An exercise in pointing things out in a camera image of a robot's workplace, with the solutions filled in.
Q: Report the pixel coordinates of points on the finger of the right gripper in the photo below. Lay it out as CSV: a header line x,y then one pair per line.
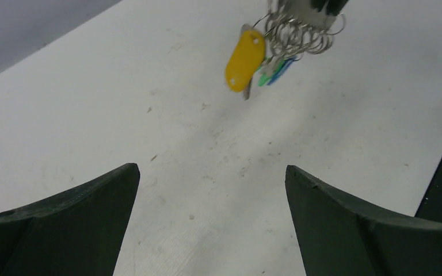
x,y
328,7

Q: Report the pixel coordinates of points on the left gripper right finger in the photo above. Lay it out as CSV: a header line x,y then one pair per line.
x,y
341,234

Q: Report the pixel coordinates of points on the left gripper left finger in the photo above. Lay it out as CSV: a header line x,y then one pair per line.
x,y
76,232

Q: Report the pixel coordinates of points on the red-handled metal key holder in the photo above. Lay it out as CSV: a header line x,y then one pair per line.
x,y
293,28

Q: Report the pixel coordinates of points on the metal key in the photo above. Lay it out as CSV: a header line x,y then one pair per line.
x,y
250,70

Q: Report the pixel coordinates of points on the yellow key tag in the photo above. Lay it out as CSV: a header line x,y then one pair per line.
x,y
250,49

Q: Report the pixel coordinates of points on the blue key tag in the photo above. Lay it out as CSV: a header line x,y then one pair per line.
x,y
281,70

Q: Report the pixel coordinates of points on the green key tag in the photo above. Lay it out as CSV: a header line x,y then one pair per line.
x,y
268,70

